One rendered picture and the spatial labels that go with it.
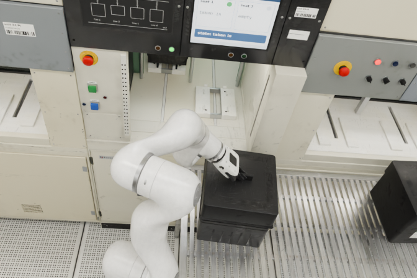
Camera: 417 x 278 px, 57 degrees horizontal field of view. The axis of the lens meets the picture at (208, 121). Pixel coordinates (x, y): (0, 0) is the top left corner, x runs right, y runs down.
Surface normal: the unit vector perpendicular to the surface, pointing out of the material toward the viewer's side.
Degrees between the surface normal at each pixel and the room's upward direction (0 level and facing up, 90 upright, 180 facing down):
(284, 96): 90
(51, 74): 90
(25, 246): 0
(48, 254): 0
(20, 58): 90
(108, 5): 90
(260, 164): 0
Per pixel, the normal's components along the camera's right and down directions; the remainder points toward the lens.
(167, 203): -0.37, 0.54
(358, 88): 0.01, 0.73
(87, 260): 0.12, -0.67
